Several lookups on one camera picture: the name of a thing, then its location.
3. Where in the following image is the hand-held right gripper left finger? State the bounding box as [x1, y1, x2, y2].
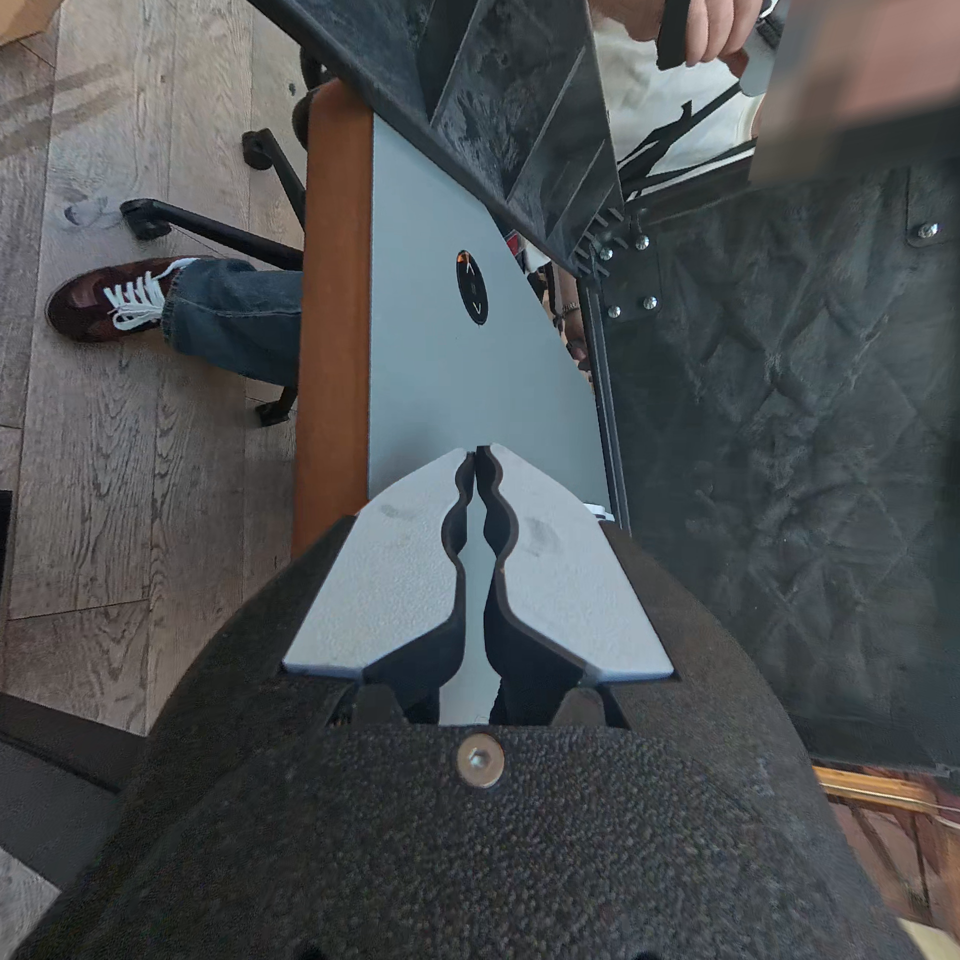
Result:
[282, 447, 478, 725]

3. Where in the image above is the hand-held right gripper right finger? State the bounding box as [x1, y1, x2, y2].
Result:
[476, 444, 675, 725]

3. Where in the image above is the black panel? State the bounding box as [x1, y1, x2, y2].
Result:
[577, 161, 960, 774]

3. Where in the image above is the black metal chair bracket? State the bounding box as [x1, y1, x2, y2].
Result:
[906, 171, 960, 249]
[594, 225, 665, 325]

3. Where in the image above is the black ribbed plastic chair back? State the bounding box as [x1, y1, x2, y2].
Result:
[251, 0, 627, 280]

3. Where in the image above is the grey top wooden desk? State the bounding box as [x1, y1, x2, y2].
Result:
[292, 78, 631, 560]

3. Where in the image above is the black oval desk control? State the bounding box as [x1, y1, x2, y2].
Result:
[455, 249, 490, 327]

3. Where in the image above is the dark flat board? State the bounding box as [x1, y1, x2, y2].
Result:
[0, 690, 155, 901]

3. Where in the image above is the black office chair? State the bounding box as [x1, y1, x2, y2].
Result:
[120, 52, 331, 429]

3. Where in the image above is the cardboard box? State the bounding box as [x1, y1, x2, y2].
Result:
[0, 0, 63, 48]

